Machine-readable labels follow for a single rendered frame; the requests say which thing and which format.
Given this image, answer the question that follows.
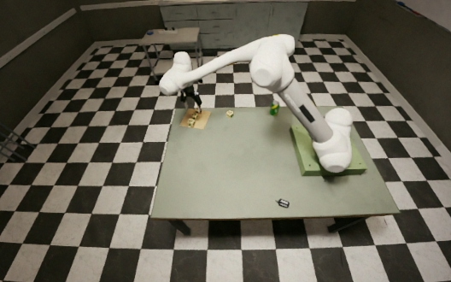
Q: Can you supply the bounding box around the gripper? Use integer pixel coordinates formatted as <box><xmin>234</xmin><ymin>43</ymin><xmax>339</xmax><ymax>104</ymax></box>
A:
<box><xmin>180</xmin><ymin>85</ymin><xmax>202</xmax><ymax>112</ymax></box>

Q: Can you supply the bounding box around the tan flat mat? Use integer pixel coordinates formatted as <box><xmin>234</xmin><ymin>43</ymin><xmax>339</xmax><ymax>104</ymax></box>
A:
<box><xmin>180</xmin><ymin>109</ymin><xmax>210</xmax><ymax>130</ymax></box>

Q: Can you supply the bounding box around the green and yellow drink can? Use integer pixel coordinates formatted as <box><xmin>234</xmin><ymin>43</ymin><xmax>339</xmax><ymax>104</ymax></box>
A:
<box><xmin>270</xmin><ymin>100</ymin><xmax>280</xmax><ymax>116</ymax></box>

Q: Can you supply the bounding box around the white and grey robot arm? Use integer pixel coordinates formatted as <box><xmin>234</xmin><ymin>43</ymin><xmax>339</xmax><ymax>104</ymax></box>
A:
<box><xmin>159</xmin><ymin>34</ymin><xmax>353</xmax><ymax>173</ymax></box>

